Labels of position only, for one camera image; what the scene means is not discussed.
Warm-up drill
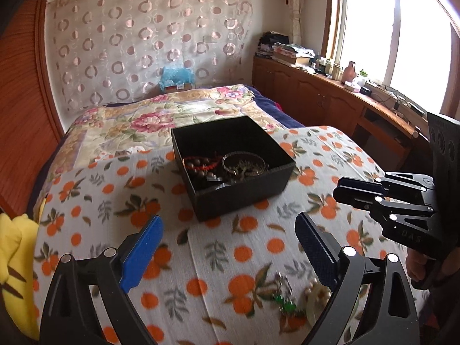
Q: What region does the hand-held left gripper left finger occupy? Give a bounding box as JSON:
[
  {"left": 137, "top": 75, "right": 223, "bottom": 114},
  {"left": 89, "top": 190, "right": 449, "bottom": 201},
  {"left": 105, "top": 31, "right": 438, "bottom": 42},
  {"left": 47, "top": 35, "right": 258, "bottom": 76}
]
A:
[{"left": 39, "top": 215, "right": 164, "bottom": 345}]

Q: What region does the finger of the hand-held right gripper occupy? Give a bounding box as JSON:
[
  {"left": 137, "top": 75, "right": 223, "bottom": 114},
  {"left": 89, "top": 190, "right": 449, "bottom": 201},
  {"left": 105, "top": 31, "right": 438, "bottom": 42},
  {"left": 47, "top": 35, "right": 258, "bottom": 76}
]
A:
[
  {"left": 332, "top": 186, "right": 437, "bottom": 239},
  {"left": 340, "top": 172, "right": 435, "bottom": 202}
]

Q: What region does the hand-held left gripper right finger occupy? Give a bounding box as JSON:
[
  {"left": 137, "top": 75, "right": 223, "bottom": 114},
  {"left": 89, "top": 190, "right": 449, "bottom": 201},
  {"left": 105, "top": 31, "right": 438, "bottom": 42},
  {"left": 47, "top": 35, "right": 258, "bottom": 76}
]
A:
[{"left": 295, "top": 213, "right": 420, "bottom": 345}]

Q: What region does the pearl necklace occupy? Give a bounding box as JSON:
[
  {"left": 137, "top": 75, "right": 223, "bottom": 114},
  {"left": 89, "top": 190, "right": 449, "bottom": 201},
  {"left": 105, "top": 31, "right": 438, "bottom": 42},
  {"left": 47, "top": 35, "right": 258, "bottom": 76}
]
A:
[{"left": 304, "top": 278, "right": 332, "bottom": 305}]

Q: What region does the green bead silver chain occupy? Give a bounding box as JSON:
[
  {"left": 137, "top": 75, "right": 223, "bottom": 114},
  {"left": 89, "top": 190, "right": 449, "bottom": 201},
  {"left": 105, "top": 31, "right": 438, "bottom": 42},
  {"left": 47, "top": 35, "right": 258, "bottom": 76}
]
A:
[{"left": 268, "top": 272, "right": 300, "bottom": 315}]

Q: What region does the pale green jade bangle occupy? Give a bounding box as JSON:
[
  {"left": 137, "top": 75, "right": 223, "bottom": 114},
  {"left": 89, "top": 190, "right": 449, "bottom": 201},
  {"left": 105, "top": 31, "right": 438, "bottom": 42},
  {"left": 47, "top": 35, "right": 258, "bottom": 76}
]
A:
[{"left": 306, "top": 291, "right": 335, "bottom": 327}]

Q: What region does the black square box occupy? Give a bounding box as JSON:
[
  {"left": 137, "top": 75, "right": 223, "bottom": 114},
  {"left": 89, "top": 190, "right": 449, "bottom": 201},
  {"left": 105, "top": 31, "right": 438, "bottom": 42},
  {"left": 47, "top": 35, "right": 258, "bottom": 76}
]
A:
[{"left": 170, "top": 116, "right": 296, "bottom": 222}]

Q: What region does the brown wooden bead bracelet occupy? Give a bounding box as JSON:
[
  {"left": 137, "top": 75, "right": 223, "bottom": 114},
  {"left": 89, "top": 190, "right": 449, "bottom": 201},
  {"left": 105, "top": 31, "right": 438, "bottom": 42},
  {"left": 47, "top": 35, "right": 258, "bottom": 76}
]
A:
[{"left": 183, "top": 156, "right": 217, "bottom": 182}]

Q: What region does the bronze chain necklace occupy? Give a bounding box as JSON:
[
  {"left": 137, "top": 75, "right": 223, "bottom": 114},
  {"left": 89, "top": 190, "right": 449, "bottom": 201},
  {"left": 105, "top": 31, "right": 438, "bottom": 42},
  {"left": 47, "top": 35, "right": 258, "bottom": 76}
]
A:
[{"left": 230, "top": 161, "right": 270, "bottom": 182}]

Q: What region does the red bead bracelet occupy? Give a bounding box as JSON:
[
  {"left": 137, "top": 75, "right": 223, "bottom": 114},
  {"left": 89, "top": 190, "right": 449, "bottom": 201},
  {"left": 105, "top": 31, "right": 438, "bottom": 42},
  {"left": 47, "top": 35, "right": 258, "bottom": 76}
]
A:
[{"left": 184, "top": 154, "right": 224, "bottom": 172}]

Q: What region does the dark metal bangle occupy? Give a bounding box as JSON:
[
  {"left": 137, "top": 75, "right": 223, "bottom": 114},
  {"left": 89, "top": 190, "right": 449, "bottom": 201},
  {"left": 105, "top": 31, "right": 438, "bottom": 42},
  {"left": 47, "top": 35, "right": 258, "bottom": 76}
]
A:
[{"left": 221, "top": 152, "right": 268, "bottom": 177}]

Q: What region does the person's right hand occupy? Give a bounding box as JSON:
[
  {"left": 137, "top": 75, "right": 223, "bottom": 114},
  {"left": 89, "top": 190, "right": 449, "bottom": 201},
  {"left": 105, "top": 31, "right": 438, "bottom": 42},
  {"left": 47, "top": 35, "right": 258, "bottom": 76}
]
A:
[{"left": 406, "top": 250, "right": 430, "bottom": 284}]

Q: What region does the orange fruit print cloth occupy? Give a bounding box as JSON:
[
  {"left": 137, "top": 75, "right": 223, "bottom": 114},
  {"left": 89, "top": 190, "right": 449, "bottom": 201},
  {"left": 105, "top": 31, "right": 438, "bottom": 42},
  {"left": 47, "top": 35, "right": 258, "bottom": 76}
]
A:
[{"left": 30, "top": 125, "right": 432, "bottom": 345}]

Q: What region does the white power strip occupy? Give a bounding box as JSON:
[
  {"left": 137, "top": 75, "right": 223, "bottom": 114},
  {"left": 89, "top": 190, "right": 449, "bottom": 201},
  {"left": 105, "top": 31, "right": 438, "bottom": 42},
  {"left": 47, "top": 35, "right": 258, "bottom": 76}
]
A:
[{"left": 363, "top": 81, "right": 428, "bottom": 117}]

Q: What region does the long wooden cabinet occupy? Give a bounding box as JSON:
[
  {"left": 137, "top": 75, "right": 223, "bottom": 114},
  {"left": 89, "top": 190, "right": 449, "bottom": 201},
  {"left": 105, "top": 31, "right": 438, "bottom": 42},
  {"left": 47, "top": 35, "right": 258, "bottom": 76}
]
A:
[{"left": 252, "top": 54, "right": 432, "bottom": 173}]

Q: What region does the brown bottle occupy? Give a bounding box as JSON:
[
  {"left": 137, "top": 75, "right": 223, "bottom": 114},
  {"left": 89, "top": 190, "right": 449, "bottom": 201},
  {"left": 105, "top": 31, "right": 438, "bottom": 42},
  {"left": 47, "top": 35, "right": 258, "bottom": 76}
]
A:
[{"left": 343, "top": 61, "right": 358, "bottom": 84}]

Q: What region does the dark blue blanket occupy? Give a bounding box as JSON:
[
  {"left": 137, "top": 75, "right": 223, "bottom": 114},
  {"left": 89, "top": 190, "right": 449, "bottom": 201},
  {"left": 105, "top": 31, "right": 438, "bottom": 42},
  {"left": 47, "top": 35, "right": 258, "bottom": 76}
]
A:
[{"left": 248, "top": 85, "right": 306, "bottom": 130}]

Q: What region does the row of small bottles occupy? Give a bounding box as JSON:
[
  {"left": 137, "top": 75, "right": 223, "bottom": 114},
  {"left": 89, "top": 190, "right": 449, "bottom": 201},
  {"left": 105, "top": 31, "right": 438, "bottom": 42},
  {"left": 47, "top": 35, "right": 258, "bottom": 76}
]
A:
[{"left": 316, "top": 55, "right": 344, "bottom": 80}]

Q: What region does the yellow plush toy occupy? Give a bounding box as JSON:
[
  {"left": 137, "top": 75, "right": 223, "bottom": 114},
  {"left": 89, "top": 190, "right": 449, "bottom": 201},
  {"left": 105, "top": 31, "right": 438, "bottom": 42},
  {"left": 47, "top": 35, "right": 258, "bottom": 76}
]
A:
[{"left": 0, "top": 198, "right": 47, "bottom": 342}]

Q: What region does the floral quilt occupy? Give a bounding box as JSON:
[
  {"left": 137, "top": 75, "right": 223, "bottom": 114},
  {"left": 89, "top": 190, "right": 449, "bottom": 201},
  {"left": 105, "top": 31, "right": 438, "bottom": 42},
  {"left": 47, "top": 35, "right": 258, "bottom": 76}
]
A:
[{"left": 39, "top": 84, "right": 284, "bottom": 195}]

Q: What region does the stack of books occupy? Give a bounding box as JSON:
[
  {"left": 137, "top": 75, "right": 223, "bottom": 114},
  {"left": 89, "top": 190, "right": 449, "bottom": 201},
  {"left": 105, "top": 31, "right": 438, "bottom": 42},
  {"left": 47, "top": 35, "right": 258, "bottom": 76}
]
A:
[{"left": 271, "top": 42, "right": 317, "bottom": 68}]

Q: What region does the pile of folded clothes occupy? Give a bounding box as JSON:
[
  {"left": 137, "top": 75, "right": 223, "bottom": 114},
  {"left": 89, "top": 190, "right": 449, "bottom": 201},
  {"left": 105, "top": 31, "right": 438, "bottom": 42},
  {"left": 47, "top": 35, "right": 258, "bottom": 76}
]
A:
[{"left": 257, "top": 32, "right": 290, "bottom": 58}]

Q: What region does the blue plastic bag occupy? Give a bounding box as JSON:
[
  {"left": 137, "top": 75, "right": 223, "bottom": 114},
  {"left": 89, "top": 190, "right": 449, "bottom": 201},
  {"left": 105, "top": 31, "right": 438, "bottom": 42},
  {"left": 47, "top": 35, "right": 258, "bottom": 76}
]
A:
[{"left": 160, "top": 65, "right": 196, "bottom": 89}]

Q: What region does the patterned window curtain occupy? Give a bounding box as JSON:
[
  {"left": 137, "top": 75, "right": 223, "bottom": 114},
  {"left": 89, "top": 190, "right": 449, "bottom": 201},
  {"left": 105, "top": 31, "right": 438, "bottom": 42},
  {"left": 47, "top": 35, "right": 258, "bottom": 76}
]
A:
[{"left": 284, "top": 0, "right": 306, "bottom": 45}]

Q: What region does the circle pattern lace curtain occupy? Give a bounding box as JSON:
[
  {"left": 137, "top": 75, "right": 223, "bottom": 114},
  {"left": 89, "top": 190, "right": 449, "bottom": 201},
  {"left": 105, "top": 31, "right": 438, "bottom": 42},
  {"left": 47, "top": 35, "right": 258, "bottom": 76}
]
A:
[{"left": 45, "top": 0, "right": 254, "bottom": 114}]

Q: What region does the wooden frame window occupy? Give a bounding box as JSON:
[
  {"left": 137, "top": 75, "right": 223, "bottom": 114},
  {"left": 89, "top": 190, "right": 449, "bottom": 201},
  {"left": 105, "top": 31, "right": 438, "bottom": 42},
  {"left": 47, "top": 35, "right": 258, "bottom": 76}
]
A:
[{"left": 321, "top": 0, "right": 460, "bottom": 119}]

